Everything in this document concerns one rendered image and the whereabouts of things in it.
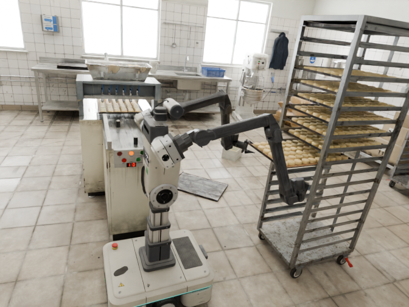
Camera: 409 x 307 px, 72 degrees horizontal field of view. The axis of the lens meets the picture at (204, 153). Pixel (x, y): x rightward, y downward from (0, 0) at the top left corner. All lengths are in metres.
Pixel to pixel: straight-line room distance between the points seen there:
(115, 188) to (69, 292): 0.73
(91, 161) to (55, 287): 1.15
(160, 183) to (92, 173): 1.48
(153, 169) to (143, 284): 0.72
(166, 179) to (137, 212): 0.88
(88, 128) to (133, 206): 0.87
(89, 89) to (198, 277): 1.82
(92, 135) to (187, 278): 1.57
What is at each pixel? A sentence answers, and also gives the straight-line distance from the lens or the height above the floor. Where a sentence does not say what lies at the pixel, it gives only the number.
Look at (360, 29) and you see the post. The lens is 1.79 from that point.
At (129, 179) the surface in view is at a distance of 2.23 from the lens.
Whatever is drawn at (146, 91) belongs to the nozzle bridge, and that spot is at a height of 1.09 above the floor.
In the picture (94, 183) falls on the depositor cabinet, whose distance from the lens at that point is 3.01.
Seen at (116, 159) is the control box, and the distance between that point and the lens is 2.11.
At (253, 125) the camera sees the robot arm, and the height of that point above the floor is 1.26.
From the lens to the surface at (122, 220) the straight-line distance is 2.42.
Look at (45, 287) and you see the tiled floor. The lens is 2.34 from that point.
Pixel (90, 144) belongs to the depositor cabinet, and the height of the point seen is 0.60.
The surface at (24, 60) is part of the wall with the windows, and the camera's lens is 6.09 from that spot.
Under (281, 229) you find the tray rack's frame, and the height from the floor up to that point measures 0.15.
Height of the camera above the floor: 1.66
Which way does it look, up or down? 23 degrees down
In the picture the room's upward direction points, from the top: 6 degrees clockwise
